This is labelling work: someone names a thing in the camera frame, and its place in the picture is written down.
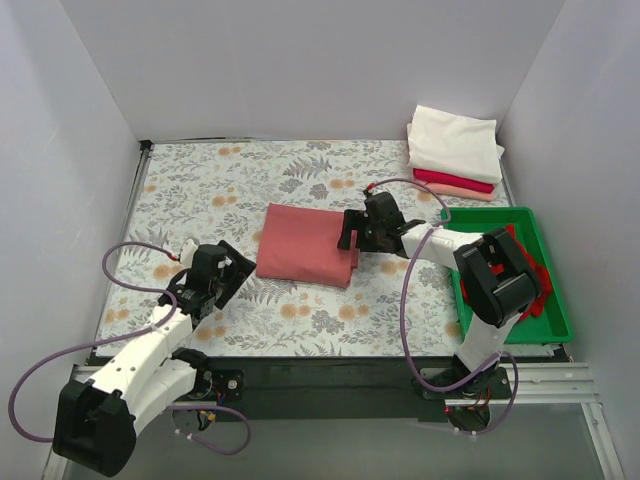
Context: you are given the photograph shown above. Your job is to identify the dusty pink t shirt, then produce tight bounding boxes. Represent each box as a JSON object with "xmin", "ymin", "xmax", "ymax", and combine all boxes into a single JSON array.
[{"xmin": 256, "ymin": 204, "xmax": 358, "ymax": 288}]

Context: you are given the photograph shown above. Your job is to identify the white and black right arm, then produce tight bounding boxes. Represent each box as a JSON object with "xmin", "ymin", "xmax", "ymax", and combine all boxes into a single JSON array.
[{"xmin": 337, "ymin": 192, "xmax": 552, "ymax": 398}]

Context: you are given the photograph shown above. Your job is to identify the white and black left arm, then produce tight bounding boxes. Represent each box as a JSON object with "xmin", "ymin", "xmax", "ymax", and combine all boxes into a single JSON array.
[{"xmin": 52, "ymin": 240, "xmax": 256, "ymax": 477}]

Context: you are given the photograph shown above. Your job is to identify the folded magenta t shirt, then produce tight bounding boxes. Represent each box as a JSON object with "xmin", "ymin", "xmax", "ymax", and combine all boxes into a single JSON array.
[{"xmin": 412, "ymin": 168, "xmax": 496, "ymax": 194}]

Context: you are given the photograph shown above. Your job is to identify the folded light pink t shirt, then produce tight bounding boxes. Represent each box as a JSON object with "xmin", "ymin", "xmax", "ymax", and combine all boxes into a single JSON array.
[{"xmin": 420, "ymin": 181, "xmax": 495, "ymax": 202}]

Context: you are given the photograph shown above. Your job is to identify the floral patterned table mat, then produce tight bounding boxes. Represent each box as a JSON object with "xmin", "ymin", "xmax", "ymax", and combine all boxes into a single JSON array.
[{"xmin": 93, "ymin": 139, "xmax": 516, "ymax": 358}]

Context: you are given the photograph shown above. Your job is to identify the folded white t shirt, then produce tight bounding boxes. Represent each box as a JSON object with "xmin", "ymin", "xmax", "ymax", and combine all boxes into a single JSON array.
[{"xmin": 407, "ymin": 105, "xmax": 504, "ymax": 185}]

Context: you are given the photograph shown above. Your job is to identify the crumpled red t shirt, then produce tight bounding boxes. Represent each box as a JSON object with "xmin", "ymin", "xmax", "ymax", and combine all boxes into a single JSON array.
[{"xmin": 454, "ymin": 225, "xmax": 552, "ymax": 327}]

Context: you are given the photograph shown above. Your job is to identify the green plastic tray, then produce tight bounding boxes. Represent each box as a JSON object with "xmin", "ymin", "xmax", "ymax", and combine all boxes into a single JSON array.
[{"xmin": 445, "ymin": 207, "xmax": 573, "ymax": 345}]

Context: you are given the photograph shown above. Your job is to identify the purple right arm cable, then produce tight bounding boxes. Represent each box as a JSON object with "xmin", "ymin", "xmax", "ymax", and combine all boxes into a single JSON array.
[{"xmin": 363, "ymin": 177, "xmax": 521, "ymax": 442}]

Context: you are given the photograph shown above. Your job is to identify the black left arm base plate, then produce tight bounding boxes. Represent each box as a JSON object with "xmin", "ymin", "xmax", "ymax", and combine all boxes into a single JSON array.
[{"xmin": 177, "ymin": 369, "xmax": 245, "ymax": 402}]

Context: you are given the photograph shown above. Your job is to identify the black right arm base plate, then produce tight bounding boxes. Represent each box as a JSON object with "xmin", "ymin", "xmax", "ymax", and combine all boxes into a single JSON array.
[{"xmin": 413, "ymin": 366, "xmax": 512, "ymax": 400}]

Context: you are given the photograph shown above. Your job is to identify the aluminium frame rail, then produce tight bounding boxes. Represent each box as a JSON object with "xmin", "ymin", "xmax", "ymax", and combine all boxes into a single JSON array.
[{"xmin": 57, "ymin": 357, "xmax": 624, "ymax": 479}]

